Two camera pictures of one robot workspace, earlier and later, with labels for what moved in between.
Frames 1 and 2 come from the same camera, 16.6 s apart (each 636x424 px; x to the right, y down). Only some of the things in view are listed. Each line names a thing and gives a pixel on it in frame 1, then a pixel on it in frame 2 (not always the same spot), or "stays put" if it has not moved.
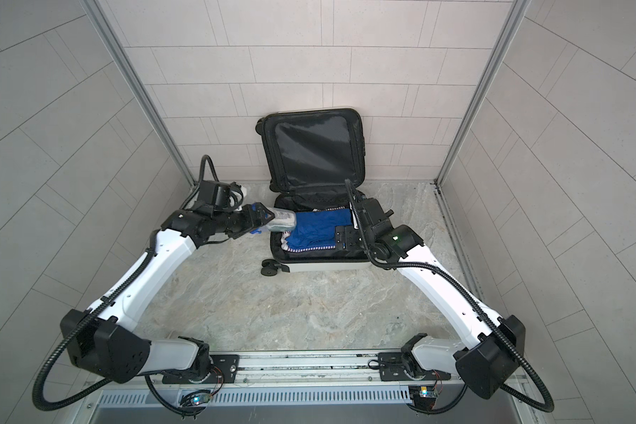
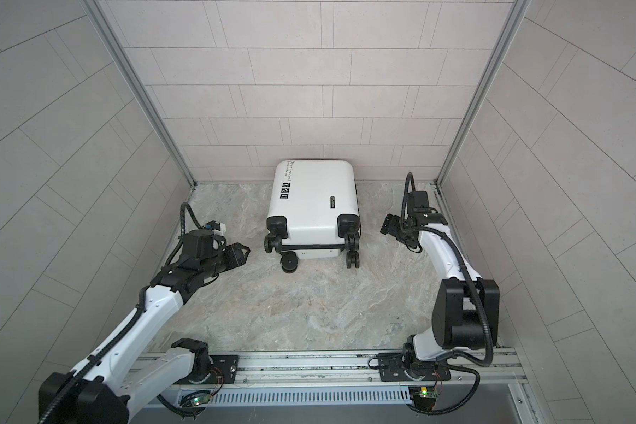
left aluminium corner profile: x=129 y=70 stays put
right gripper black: x=349 y=242 -> x=391 y=224
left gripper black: x=259 y=215 -> x=235 y=254
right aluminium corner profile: x=503 y=46 stays put
